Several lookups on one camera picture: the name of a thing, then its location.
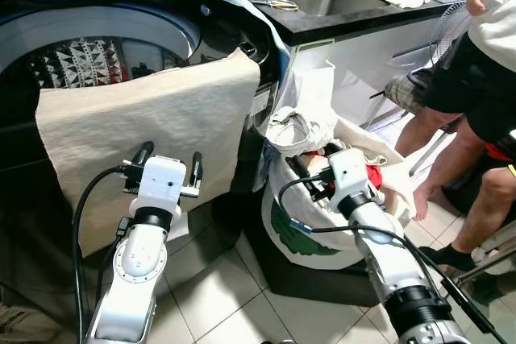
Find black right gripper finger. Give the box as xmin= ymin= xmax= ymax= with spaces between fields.
xmin=284 ymin=150 xmax=318 ymax=178

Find beige towel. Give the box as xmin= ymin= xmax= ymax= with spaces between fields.
xmin=35 ymin=48 xmax=261 ymax=258

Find white canvas laundry bag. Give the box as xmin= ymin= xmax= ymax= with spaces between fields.
xmin=260 ymin=114 xmax=420 ymax=271

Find white printed plastic bag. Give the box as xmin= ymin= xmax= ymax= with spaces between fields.
xmin=290 ymin=46 xmax=339 ymax=119

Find black stool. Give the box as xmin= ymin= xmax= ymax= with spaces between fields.
xmin=242 ymin=223 xmax=380 ymax=306

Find thin green hanger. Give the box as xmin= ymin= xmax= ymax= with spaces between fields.
xmin=300 ymin=38 xmax=336 ymax=69

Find seated person black sock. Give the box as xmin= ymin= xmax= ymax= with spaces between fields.
xmin=419 ymin=143 xmax=516 ymax=274

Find triangle patterned cloth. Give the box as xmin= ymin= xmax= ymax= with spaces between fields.
xmin=31 ymin=38 xmax=130 ymax=89

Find metal framed glass table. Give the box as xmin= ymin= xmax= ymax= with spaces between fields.
xmin=456 ymin=239 xmax=516 ymax=284

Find plaid cushioned stool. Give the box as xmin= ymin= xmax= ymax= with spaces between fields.
xmin=385 ymin=70 xmax=436 ymax=115

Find person in black shorts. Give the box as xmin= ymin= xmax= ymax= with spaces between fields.
xmin=393 ymin=0 xmax=516 ymax=222

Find scissors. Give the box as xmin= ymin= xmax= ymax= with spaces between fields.
xmin=252 ymin=0 xmax=299 ymax=13

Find blue grey towel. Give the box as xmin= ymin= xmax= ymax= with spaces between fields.
xmin=198 ymin=0 xmax=293 ymax=111

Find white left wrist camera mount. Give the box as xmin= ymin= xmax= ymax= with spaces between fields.
xmin=135 ymin=156 xmax=188 ymax=218

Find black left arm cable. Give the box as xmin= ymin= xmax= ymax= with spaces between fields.
xmin=71 ymin=165 xmax=130 ymax=344

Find white wire fan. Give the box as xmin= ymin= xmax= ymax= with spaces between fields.
xmin=439 ymin=2 xmax=472 ymax=55

